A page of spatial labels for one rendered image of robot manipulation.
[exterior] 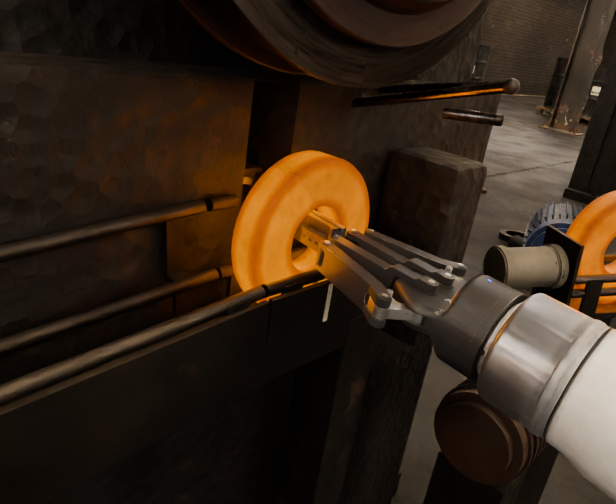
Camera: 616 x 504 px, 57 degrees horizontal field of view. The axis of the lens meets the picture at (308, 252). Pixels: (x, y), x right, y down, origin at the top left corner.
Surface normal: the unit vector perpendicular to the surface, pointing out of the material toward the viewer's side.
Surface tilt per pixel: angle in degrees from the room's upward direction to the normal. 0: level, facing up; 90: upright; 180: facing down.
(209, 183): 90
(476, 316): 52
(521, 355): 63
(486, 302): 36
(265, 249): 89
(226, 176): 90
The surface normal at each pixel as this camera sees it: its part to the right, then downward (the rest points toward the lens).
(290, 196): 0.71, 0.35
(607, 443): -0.74, 0.09
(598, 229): 0.28, 0.39
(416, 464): 0.15, -0.92
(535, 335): -0.34, -0.49
